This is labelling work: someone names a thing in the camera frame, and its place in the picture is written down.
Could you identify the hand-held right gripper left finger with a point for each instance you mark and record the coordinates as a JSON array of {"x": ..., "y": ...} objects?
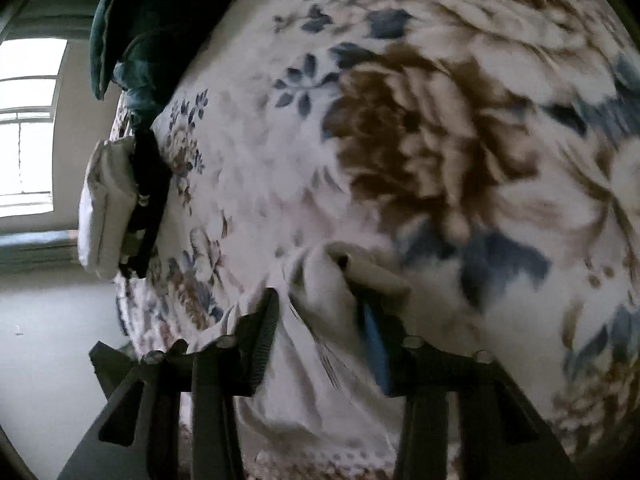
[{"x": 263, "y": 340}]

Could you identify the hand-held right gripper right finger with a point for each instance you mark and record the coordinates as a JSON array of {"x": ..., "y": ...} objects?
[{"x": 376, "y": 355}]

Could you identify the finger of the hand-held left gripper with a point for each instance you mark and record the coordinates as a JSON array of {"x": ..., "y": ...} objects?
[{"x": 147, "y": 195}]

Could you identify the white cloth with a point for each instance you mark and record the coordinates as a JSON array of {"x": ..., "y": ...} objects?
[{"x": 105, "y": 210}]

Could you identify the white small garment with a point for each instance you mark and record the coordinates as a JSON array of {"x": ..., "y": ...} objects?
[{"x": 325, "y": 310}]

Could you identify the bright window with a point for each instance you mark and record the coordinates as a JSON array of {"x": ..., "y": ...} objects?
[{"x": 27, "y": 125}]

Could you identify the dark teal pillow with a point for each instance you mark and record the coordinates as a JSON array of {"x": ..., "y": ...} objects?
[{"x": 150, "y": 20}]

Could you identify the floral printed blanket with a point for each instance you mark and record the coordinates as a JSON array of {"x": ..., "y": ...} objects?
[{"x": 450, "y": 160}]

